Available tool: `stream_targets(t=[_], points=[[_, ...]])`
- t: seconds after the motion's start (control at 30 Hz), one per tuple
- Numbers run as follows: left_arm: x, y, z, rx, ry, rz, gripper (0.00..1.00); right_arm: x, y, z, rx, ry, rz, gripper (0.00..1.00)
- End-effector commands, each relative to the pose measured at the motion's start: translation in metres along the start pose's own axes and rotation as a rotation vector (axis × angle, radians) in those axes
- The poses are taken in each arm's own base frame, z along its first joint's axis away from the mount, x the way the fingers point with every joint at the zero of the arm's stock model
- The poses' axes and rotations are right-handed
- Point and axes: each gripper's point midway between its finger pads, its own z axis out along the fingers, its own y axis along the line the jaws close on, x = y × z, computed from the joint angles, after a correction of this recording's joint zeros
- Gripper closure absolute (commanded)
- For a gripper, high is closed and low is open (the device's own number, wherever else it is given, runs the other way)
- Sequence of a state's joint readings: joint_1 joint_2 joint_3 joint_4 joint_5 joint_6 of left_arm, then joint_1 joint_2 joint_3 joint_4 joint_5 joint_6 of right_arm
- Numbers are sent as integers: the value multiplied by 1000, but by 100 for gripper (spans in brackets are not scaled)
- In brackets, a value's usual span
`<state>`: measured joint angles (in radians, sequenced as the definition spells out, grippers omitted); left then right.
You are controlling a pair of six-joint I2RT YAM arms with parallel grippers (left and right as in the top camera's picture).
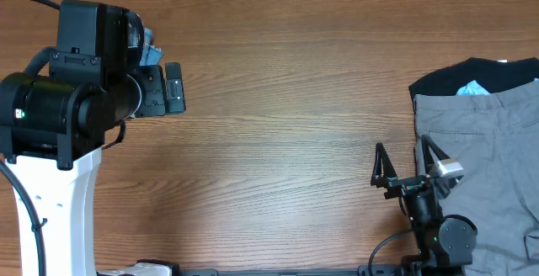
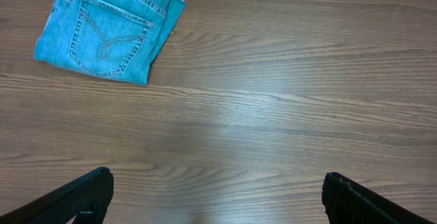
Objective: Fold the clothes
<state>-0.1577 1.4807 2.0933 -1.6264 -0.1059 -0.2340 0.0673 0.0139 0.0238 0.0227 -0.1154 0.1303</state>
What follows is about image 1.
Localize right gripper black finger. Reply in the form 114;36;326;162
371;142;398;188
420;135;450;174

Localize light blue denim jeans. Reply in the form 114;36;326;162
140;28;163;66

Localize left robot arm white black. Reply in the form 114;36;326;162
1;0;186;275

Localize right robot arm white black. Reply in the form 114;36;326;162
367;135;478;275

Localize grey folded trousers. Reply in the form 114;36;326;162
414;82;538;276

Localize light blue folded garment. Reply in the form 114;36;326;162
456;80;490;96

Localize black folded garment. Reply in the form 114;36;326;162
408;57;538;98

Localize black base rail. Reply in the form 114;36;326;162
93;259;401;276

